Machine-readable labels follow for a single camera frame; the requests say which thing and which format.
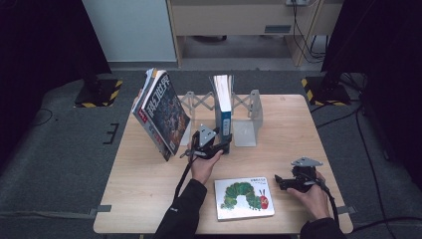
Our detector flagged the left hand-held gripper black cable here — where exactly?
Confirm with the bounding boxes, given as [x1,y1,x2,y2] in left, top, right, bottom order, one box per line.
[173,150,197,201]

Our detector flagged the black hanging desk cable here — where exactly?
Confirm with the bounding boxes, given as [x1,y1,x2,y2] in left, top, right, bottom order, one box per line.
[292,2,326,64]

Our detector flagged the thick blue book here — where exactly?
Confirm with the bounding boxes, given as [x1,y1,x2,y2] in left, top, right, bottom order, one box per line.
[208,74,235,155]

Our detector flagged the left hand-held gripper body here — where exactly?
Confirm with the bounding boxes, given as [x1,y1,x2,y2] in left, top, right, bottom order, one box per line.
[188,123,224,160]

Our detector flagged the dark illustrated cover magazine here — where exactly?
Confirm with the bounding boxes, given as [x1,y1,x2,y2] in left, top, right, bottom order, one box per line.
[133,70,192,162]

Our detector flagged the person's right hand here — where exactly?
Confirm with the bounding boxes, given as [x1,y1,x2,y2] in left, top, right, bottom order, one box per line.
[286,169,331,222]

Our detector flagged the black curtain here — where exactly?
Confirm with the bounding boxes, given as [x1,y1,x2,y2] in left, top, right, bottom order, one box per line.
[0,0,112,167]
[320,0,422,190]

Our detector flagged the white expandable metal bookend rack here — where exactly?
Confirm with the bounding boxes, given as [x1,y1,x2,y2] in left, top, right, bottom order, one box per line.
[178,89,264,147]

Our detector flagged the black stand with striped base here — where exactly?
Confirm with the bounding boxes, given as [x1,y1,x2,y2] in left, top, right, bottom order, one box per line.
[74,59,123,109]
[301,71,352,108]

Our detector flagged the hand-held gripper black cable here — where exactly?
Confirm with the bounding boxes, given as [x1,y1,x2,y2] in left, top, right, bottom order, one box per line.
[173,150,197,201]
[312,178,340,227]

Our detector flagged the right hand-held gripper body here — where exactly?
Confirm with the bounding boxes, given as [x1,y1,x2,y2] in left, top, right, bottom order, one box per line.
[291,156,323,193]

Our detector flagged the black floor cable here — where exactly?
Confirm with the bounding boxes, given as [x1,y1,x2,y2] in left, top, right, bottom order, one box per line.
[351,216,422,233]
[33,108,54,127]
[312,99,362,130]
[354,109,399,239]

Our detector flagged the right hand-held gripper black cable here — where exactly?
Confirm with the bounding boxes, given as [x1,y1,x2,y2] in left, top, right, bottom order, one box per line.
[312,178,340,227]

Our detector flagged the white cabinet panel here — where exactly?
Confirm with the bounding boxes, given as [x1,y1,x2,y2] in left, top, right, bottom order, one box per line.
[82,0,177,63]

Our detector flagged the person's left hand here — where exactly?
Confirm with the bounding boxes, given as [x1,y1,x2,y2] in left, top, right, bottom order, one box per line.
[186,141,225,186]

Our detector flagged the light wooden desk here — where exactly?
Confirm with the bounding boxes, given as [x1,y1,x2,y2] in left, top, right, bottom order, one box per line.
[165,0,344,69]

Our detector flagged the white caterpillar picture book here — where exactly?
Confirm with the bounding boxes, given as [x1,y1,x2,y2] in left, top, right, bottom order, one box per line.
[214,176,276,222]

